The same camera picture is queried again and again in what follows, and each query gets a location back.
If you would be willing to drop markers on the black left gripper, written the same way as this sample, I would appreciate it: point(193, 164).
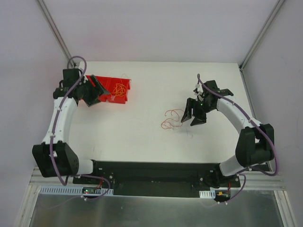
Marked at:
point(93, 90)

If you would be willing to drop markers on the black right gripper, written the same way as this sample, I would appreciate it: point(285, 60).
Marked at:
point(196, 108)

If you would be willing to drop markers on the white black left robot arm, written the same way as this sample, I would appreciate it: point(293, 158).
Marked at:
point(54, 156)

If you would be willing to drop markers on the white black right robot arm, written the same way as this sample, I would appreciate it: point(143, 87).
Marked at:
point(255, 147)

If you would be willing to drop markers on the red plastic bin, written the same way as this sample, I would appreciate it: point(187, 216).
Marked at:
point(118, 88)

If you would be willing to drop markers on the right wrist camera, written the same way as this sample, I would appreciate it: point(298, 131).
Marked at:
point(198, 93)

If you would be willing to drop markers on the white slotted cable duct right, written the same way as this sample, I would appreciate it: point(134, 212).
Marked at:
point(207, 194)

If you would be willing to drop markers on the white slotted cable duct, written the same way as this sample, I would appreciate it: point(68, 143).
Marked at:
point(207, 194)
point(75, 190)

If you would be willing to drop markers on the aluminium front rail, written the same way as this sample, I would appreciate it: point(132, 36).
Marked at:
point(260, 182)

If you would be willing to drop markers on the white slotted cable duct left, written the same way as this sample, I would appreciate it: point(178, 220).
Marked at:
point(75, 190)

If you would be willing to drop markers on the aluminium frame post left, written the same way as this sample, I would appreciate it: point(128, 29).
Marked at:
point(53, 27)

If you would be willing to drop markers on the aluminium frame post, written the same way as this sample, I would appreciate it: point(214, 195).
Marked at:
point(53, 27)
point(263, 31)

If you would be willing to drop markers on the aluminium frame post right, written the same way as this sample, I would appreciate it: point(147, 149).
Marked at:
point(263, 31)

